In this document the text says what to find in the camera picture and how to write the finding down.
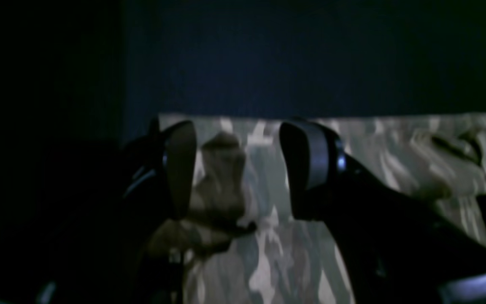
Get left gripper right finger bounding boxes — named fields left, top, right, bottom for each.
left=279, top=120, right=486, bottom=304

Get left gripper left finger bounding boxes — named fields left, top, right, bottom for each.
left=36, top=120, right=197, bottom=304

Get camouflage t-shirt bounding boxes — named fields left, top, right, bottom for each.
left=147, top=114, right=486, bottom=304

